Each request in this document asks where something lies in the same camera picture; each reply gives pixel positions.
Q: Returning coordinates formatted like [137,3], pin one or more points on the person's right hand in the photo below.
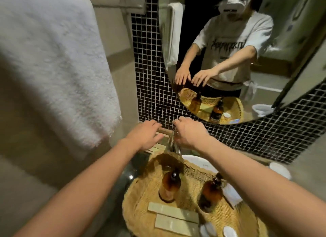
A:
[191,133]

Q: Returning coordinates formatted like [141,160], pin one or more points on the person's left hand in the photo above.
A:
[145,136]

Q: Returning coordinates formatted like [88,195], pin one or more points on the white blue sachet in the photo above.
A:
[232,194]

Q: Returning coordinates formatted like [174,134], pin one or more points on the small white round jars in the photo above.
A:
[207,229]

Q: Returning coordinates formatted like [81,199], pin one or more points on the person's right forearm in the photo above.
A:
[254,180]

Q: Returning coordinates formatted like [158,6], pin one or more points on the person's left forearm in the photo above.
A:
[76,193]

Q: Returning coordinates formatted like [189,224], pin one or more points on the chrome sink faucet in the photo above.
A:
[172,145]

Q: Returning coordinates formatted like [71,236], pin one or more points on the white sink basin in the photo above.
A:
[201,164]

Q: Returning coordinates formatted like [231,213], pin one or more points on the woven wicker basket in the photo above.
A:
[142,193]

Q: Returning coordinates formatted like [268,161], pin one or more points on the white scalloped soap dish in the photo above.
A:
[280,169]

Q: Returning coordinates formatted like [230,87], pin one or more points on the white hanging towel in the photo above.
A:
[51,66]

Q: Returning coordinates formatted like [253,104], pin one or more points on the wall mirror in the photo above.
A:
[229,40]

